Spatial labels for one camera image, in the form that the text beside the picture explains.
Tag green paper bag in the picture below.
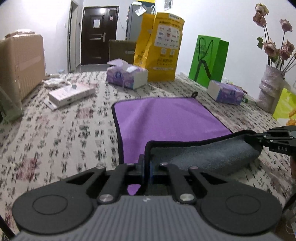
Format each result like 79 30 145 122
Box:
189 35 229 88

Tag dried pink roses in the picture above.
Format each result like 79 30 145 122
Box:
252 1 295 75

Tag beige suitcase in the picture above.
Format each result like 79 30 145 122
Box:
1 32 46 102

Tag closed purple tissue box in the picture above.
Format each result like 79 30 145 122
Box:
207 80 244 105

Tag yellow paper bag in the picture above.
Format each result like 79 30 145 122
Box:
133 13 185 82

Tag patterned tablecloth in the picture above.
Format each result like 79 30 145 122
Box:
1 71 278 233

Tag lime green bag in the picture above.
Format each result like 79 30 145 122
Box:
273 88 296 126

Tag white flat box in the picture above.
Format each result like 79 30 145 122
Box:
44 83 95 110

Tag wall picture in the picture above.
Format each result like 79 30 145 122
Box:
164 0 173 11

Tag brown cardboard box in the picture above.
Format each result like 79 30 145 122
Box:
108 40 136 64

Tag crumpled plastic wrapper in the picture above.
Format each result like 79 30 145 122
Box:
44 78 72 89

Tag dark brown door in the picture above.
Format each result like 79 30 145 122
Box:
81 6 119 65

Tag white textured vase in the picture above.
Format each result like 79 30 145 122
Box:
257 65 285 114

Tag purple and grey towel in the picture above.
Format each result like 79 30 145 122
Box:
111 91 263 195

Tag yellow box on refrigerator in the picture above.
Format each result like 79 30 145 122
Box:
137 0 156 7

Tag grey refrigerator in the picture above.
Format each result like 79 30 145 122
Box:
125 1 154 42

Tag open purple tissue box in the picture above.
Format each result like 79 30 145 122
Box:
106 59 149 90

